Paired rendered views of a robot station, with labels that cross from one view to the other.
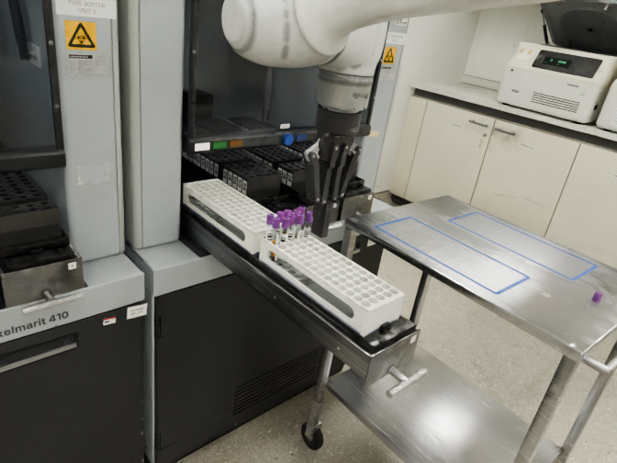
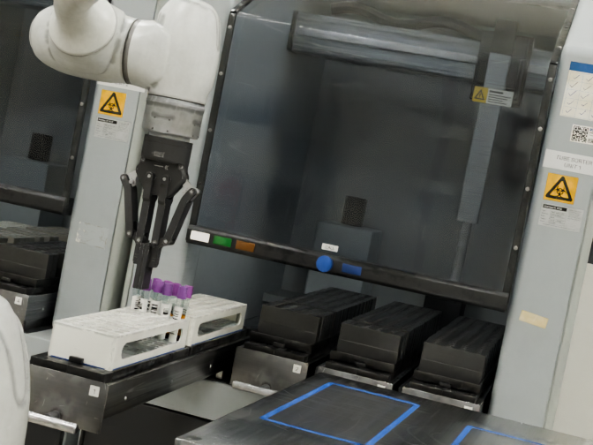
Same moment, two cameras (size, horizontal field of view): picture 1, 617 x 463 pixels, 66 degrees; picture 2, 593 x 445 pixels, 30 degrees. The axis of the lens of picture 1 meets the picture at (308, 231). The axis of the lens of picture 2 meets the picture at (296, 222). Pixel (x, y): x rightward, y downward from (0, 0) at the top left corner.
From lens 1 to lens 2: 1.62 m
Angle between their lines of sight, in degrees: 62
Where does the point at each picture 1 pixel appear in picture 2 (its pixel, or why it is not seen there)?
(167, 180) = (162, 269)
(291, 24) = (48, 30)
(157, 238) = not seen: hidden behind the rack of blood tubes
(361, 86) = (159, 106)
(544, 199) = not seen: outside the picture
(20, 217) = (18, 251)
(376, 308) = (64, 323)
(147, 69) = not seen: hidden behind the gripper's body
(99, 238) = (79, 308)
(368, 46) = (157, 64)
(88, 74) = (109, 138)
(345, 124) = (148, 146)
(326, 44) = (63, 43)
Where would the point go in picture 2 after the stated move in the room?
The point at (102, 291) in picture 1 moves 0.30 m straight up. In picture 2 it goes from (35, 346) to (64, 189)
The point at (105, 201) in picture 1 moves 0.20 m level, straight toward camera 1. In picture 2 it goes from (94, 268) to (14, 265)
